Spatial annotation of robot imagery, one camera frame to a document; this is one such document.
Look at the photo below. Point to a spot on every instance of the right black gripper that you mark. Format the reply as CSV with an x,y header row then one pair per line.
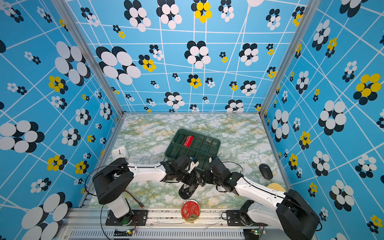
x,y
207,176

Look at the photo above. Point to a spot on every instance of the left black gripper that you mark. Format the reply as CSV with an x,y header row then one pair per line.
x,y
193,175

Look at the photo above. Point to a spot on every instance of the black grey argyle sock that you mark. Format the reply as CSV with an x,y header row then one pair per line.
x,y
193,181

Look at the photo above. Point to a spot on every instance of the green compartment tray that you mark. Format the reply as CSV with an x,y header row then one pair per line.
x,y
202,148

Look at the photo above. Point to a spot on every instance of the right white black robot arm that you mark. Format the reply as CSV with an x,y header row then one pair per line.
x,y
287,211

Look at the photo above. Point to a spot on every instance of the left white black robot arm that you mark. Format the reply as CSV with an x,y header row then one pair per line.
x,y
112,180

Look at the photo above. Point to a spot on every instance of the dark green roll in tray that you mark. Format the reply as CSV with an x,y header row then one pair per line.
x,y
179,139

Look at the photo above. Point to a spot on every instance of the red soda can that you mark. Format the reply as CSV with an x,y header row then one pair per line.
x,y
187,143

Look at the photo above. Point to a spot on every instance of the red round tin lid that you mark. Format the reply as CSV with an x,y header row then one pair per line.
x,y
190,211

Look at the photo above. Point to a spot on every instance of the black computer mouse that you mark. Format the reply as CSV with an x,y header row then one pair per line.
x,y
266,171

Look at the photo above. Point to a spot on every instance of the yellow round sponge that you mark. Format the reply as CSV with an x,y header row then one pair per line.
x,y
276,187

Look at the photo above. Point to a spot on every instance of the white square clock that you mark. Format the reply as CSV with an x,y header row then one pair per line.
x,y
120,152

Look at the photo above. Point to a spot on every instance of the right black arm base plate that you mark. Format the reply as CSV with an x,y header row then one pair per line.
x,y
234,219

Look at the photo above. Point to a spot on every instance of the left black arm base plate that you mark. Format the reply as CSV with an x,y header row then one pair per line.
x,y
133,218

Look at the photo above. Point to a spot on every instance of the aluminium front rail frame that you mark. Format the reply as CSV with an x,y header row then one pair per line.
x,y
162,224

